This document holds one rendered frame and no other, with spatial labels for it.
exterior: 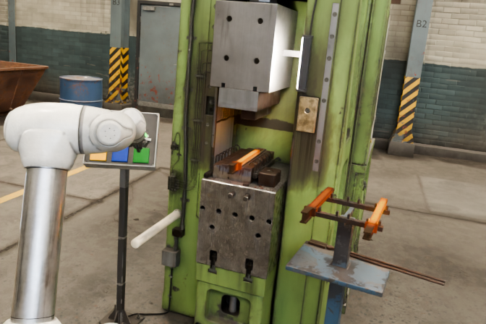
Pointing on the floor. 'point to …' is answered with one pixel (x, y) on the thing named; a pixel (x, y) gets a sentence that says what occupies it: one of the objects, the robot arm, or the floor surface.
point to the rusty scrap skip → (17, 84)
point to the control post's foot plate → (121, 317)
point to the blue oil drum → (81, 90)
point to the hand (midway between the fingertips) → (138, 147)
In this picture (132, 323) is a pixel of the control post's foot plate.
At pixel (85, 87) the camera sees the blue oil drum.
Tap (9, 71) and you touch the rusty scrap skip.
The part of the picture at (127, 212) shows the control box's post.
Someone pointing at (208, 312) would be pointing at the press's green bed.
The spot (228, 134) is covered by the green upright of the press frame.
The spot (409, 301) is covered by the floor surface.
